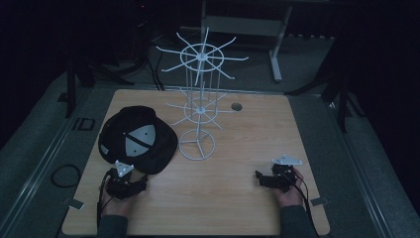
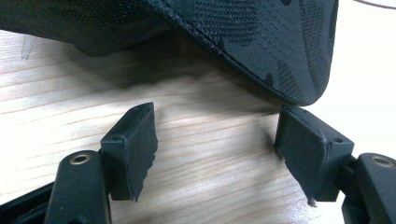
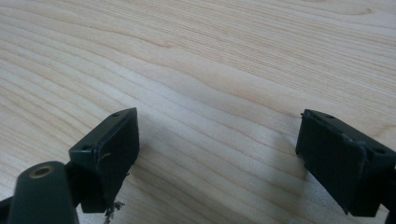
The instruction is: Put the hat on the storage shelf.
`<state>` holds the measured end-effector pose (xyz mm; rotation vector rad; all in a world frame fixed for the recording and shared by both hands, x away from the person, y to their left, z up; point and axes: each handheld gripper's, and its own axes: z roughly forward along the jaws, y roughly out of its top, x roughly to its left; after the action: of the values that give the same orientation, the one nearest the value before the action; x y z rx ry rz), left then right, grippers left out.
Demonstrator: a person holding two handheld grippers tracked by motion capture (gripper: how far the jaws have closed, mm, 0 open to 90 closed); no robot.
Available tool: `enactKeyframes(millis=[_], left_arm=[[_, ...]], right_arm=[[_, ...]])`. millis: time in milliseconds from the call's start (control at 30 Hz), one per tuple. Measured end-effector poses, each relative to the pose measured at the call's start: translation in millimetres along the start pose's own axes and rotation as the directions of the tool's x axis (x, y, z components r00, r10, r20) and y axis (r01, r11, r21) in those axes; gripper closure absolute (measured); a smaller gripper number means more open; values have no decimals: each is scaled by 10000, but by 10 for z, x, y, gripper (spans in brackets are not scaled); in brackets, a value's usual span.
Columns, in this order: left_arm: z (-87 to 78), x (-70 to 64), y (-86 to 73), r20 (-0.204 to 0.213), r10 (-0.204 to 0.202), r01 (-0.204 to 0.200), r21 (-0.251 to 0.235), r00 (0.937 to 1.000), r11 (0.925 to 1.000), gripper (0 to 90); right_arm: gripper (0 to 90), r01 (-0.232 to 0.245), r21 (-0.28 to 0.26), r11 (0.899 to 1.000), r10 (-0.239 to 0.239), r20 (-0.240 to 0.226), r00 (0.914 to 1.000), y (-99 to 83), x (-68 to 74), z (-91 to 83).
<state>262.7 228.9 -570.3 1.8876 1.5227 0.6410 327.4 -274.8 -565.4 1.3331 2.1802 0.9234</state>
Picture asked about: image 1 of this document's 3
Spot black cable loop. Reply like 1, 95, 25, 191
50, 164, 82, 189

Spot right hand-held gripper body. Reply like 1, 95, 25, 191
263, 154, 303, 193

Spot black floor cables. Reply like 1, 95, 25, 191
147, 49, 166, 92

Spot white metal desk frame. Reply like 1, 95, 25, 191
199, 0, 294, 83

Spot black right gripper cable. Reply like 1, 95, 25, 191
283, 167, 320, 237

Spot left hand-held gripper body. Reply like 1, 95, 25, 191
104, 160, 144, 200

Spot black cap with grey panel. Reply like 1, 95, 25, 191
97, 105, 179, 176

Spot black tripod stand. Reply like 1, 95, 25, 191
285, 65, 368, 134

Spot person's right hand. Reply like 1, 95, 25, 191
272, 168, 307, 208

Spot white wire display rack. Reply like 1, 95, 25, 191
155, 26, 250, 162

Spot grey tape strip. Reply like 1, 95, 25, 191
309, 196, 331, 207
61, 196, 85, 211

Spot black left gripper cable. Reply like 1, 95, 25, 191
95, 170, 115, 230

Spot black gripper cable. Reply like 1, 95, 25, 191
283, 167, 320, 237
95, 170, 115, 230

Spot person's left hand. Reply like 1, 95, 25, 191
99, 182, 141, 218

